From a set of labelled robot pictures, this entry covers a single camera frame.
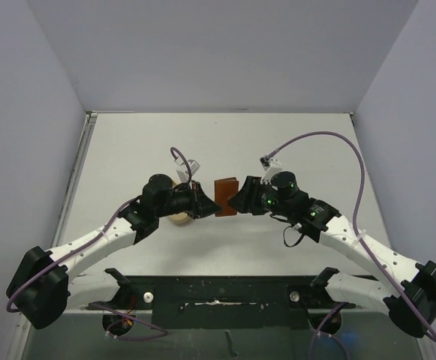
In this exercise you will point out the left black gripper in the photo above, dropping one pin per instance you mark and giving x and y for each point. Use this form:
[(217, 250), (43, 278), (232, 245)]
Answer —
[(200, 205)]

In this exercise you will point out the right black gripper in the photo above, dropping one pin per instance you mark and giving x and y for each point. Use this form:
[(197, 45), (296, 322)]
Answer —
[(254, 196)]

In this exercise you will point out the brown leather card holder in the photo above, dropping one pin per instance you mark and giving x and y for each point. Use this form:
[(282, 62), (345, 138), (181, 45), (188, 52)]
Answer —
[(224, 190)]

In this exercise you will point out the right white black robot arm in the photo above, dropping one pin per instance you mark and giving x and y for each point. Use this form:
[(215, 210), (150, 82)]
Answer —
[(402, 288)]

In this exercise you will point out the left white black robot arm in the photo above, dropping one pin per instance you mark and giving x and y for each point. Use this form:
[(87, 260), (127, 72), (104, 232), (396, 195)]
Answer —
[(49, 282)]

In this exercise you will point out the beige oval tray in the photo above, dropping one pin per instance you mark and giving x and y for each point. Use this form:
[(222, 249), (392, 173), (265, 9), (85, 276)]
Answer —
[(180, 219)]

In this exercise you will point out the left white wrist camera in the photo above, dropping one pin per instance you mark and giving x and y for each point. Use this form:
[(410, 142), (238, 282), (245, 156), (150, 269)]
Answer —
[(184, 170)]

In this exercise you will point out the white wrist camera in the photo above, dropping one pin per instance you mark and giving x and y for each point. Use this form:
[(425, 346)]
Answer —
[(271, 167), (184, 170)]

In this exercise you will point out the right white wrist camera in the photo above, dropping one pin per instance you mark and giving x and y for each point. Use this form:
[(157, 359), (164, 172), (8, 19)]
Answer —
[(271, 167)]

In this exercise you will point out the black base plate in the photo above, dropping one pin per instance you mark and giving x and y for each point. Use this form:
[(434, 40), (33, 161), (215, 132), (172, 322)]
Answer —
[(212, 302)]

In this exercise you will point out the aluminium frame rail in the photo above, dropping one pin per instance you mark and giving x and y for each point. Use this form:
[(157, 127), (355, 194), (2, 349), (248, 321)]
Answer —
[(85, 139)]

